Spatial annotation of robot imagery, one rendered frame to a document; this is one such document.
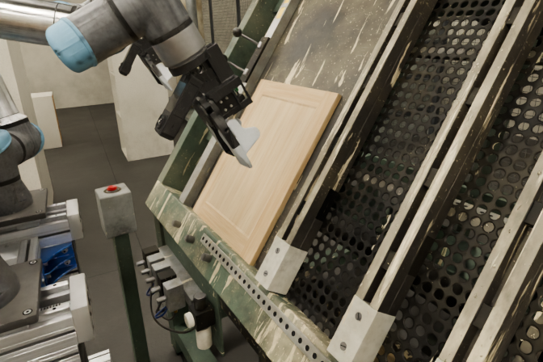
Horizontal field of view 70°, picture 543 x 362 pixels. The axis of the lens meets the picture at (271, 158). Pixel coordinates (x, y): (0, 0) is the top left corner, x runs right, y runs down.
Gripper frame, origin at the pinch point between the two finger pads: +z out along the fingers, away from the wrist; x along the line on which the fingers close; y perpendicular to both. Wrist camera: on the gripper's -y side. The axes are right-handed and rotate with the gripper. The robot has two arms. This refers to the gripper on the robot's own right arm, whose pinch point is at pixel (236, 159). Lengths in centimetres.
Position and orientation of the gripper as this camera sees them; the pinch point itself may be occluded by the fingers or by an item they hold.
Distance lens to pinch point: 72.4
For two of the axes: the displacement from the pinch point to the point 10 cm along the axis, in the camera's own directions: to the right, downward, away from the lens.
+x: -4.6, -2.8, 8.5
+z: 4.4, 7.6, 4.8
